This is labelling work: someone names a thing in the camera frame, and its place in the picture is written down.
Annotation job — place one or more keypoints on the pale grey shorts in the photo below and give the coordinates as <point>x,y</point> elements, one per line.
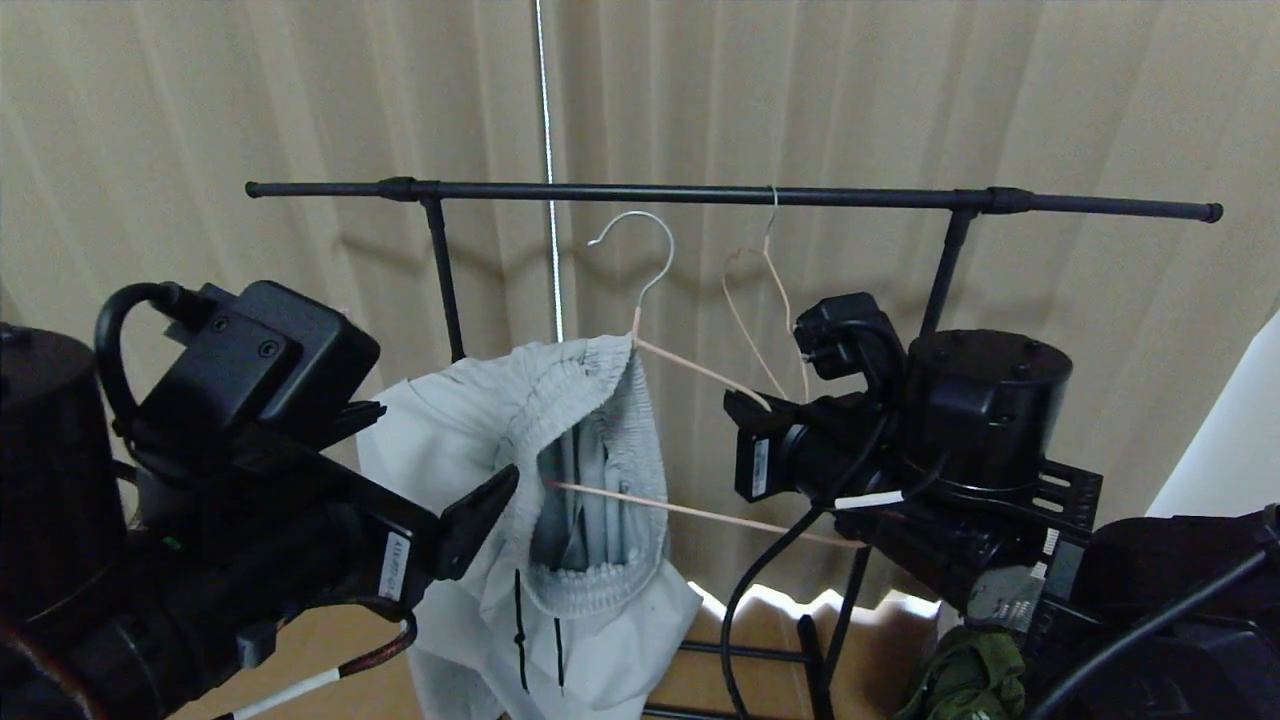
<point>450,430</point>

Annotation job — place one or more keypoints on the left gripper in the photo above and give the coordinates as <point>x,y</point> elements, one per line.
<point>300,560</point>

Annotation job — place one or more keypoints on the beige curtain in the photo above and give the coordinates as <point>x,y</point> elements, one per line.
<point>200,150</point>

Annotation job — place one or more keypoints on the black clothes rack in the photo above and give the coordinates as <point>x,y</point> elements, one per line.
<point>700,193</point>

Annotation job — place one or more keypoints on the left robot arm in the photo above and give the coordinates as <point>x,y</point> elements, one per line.
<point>50,470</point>

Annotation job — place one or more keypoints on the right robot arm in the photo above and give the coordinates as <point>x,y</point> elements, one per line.
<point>985,410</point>

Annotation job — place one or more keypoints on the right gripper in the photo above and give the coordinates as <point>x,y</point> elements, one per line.
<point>820,450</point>

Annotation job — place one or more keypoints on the pink clothes hanger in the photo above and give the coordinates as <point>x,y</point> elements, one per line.
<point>768,240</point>
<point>636,325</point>

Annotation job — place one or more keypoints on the green garment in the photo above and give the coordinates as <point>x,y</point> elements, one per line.
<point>970,680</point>

